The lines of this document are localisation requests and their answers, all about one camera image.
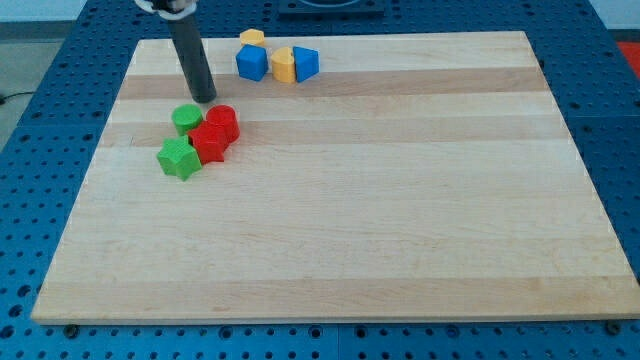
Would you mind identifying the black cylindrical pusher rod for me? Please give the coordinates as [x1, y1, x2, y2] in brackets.
[167, 7, 217, 103]

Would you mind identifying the yellow hexagon block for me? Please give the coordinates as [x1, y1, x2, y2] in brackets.
[239, 28, 265, 47]

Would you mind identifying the yellow heart block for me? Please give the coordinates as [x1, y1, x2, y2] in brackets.
[270, 46, 296, 83]

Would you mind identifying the blue cube block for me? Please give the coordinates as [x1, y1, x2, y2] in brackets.
[236, 44, 268, 82]

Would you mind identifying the green cylinder block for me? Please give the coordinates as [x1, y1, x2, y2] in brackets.
[171, 104, 203, 136]

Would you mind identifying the red cylinder block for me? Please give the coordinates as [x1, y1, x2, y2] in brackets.
[206, 104, 240, 143]

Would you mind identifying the red pentagon block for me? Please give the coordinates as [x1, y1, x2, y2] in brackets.
[187, 122, 229, 165]

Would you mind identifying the blue triangle block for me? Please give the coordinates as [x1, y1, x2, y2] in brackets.
[293, 46, 320, 83]

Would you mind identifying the green star block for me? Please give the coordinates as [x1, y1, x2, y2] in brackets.
[156, 135, 202, 181]

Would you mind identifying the wooden board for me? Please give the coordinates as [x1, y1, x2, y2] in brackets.
[31, 31, 639, 325]

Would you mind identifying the black cable on floor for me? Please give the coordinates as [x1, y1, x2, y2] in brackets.
[0, 90, 36, 106]

